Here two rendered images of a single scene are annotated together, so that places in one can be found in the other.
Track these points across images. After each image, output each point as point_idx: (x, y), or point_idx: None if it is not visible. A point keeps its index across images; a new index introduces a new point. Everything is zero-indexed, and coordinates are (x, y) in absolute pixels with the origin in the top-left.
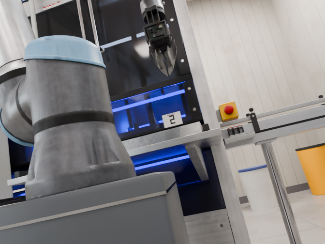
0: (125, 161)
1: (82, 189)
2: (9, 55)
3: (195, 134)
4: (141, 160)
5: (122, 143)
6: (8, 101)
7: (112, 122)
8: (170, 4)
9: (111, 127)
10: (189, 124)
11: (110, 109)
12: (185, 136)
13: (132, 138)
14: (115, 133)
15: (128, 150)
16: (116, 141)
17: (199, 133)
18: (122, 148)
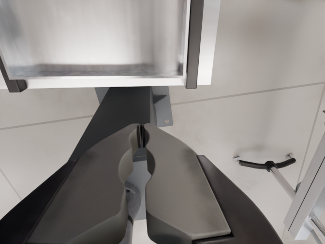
0: (140, 205)
1: (139, 220)
2: None
3: (170, 85)
4: None
5: (136, 208)
6: None
7: (133, 222)
8: None
9: (133, 220)
10: (165, 78)
11: (132, 229)
12: (154, 85)
13: (43, 79)
14: (134, 216)
15: (51, 87)
16: (136, 214)
17: (177, 85)
18: (138, 209)
